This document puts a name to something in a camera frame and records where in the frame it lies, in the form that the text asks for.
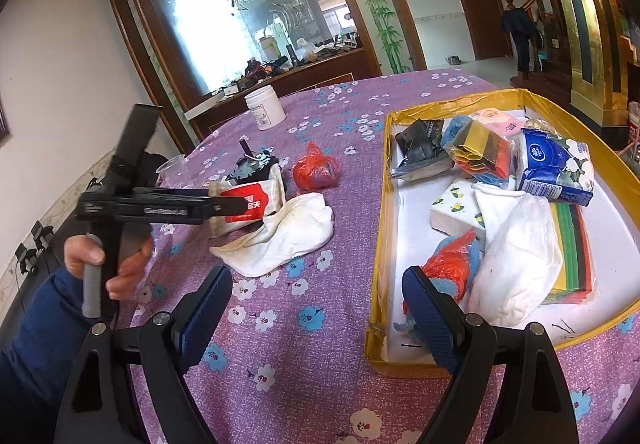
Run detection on wooden sideboard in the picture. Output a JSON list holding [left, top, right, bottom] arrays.
[[184, 46, 383, 142]]

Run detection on black snack packet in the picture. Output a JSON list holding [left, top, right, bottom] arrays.
[[390, 118, 453, 181]]

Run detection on bagged colourful sponges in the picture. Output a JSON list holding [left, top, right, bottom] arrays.
[[540, 201, 597, 305]]

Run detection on etched glass partition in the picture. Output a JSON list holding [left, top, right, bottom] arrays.
[[100, 0, 428, 149]]

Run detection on white yellow-flower tissue pack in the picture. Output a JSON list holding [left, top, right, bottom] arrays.
[[430, 180, 486, 237]]

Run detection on black wall plug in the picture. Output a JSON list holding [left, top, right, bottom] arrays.
[[15, 244, 38, 275], [30, 220, 53, 249]]

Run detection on white sock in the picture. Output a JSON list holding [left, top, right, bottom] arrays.
[[209, 192, 335, 279], [465, 183, 565, 329]]

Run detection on dark hanging jacket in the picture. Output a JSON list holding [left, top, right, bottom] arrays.
[[501, 0, 536, 72]]

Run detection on clear plastic cup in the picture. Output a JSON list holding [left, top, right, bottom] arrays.
[[156, 155, 193, 189]]

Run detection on gold striped column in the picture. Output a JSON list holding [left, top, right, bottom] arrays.
[[530, 0, 640, 127]]

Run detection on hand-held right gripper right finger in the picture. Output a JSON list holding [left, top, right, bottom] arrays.
[[401, 265, 581, 444]]

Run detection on person's left hand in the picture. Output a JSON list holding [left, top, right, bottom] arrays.
[[63, 234, 156, 301]]

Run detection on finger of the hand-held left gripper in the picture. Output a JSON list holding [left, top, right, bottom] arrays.
[[147, 187, 222, 199], [192, 198, 228, 223]]

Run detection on large framed picture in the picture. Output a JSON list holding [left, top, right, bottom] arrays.
[[0, 94, 12, 149]]

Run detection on white plastic jar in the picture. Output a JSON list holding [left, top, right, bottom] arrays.
[[244, 84, 287, 131]]

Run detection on yellow cardboard box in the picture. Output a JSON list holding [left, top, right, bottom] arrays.
[[364, 88, 640, 379]]

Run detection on blue floral tissue pack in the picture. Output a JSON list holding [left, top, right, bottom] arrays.
[[515, 129, 596, 205]]

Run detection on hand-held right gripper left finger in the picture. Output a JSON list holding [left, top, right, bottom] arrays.
[[54, 265, 234, 444]]

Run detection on bagged colourful cloths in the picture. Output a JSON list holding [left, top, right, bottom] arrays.
[[446, 120, 513, 185]]

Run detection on red white wet wipes pack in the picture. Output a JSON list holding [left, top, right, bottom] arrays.
[[209, 169, 287, 239]]

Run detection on purple floral tablecloth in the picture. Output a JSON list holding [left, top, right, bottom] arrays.
[[107, 70, 640, 444]]

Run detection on pink tissue pack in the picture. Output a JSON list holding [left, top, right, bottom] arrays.
[[472, 108, 528, 137]]

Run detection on wooden stair railing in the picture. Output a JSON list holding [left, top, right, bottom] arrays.
[[520, 0, 571, 89]]

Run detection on brown wooden door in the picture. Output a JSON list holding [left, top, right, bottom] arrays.
[[446, 0, 513, 60]]

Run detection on black backpack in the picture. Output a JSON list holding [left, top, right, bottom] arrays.
[[90, 151, 168, 197]]

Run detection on person's left forearm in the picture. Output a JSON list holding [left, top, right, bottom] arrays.
[[0, 269, 118, 444]]

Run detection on pile of tools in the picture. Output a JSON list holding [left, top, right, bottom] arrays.
[[220, 56, 291, 92]]

